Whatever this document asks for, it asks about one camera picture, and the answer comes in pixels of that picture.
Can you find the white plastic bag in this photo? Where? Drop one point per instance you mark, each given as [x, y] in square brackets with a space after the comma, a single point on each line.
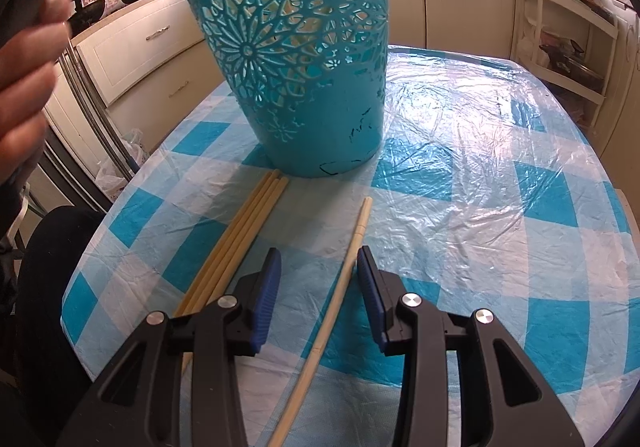
[120, 159]

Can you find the teal cut-out plastic basket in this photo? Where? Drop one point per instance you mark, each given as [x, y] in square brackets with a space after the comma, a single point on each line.
[310, 127]

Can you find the white storage trolley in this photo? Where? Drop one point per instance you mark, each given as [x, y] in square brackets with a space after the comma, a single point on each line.
[570, 37]

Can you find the bundle of wooden chopsticks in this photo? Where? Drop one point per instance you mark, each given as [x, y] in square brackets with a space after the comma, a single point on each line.
[235, 237]

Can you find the cream panelled base cabinet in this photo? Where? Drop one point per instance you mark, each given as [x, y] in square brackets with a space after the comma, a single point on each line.
[622, 87]

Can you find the person's left hand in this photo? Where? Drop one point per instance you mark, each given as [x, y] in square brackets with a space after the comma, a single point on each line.
[25, 77]

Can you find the single wooden chopstick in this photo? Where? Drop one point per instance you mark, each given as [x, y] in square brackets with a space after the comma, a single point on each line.
[320, 332]

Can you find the cream drawer base cabinet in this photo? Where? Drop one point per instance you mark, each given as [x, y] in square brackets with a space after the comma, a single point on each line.
[145, 47]

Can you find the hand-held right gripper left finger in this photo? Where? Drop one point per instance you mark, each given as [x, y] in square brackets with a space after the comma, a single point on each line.
[267, 297]

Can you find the blue checkered tablecloth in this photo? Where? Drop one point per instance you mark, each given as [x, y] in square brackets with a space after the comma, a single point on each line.
[475, 177]

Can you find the black wok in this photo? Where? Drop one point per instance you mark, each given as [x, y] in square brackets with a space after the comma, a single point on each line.
[89, 11]

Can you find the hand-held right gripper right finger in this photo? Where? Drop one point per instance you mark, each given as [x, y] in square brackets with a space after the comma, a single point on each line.
[372, 297]

